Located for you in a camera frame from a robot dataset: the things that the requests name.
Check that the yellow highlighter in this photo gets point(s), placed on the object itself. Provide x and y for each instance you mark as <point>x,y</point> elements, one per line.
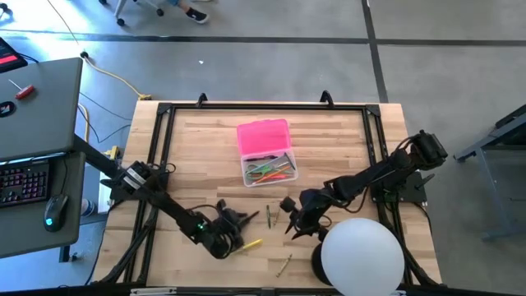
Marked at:
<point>252,245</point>

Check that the black aluminium rig frame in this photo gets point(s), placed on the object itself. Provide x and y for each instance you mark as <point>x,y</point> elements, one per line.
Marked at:
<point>267,106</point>

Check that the grey side desk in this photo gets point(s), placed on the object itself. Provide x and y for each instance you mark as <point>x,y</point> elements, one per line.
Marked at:
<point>41,238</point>

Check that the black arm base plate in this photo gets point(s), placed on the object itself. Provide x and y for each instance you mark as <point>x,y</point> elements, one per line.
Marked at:
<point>411,193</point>

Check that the office chair base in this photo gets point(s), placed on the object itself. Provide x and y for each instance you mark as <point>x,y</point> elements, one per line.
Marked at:
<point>120,20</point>

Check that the grey metal table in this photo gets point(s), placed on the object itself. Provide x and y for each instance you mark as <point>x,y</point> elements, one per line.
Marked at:
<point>493,135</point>

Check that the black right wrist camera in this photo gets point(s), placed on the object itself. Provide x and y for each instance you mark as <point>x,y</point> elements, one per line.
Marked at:
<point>288,204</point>

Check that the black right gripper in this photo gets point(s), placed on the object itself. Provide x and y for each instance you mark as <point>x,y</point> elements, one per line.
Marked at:
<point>308,209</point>

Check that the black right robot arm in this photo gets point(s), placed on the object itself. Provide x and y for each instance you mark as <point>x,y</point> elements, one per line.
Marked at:
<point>370,178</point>

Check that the green marker with blue tip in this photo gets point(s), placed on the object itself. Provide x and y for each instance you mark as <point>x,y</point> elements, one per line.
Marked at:
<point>268,215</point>

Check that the orange pencil with red eraser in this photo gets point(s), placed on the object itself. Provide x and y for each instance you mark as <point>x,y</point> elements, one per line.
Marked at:
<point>273,174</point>

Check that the black backlit keyboard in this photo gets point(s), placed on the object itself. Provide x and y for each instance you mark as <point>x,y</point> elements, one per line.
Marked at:
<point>22,183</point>

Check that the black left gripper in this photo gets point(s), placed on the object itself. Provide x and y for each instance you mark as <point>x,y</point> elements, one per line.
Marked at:
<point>224,230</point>

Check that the yellow clamp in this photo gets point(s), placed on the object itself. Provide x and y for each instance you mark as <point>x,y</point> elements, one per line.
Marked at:
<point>112,153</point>

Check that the white round globe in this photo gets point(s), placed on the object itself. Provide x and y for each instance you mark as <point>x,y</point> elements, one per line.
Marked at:
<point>361,257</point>

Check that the black tablet red screen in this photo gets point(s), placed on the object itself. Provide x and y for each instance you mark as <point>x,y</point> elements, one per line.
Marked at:
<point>8,55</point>

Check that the black pen with clip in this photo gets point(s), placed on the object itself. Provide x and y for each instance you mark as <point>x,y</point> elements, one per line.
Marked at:
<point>261,158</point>

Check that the person's foot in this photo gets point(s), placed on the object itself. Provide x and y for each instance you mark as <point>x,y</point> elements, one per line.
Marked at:
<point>197,16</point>

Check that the plain black pen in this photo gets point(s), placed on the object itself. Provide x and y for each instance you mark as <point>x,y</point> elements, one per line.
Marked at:
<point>289,161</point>

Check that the clear supply box pink lid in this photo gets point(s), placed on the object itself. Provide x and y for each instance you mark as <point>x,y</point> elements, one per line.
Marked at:
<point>263,137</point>

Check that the olive pencil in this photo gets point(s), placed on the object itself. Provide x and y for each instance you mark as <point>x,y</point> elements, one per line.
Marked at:
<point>284,265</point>

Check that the red pen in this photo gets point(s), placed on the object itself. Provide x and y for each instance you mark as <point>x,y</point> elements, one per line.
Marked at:
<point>279,177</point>

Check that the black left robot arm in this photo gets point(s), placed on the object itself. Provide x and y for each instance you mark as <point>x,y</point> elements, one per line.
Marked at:
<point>164,201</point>

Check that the black computer mouse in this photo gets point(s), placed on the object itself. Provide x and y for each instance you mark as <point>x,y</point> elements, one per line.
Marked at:
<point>55,211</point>

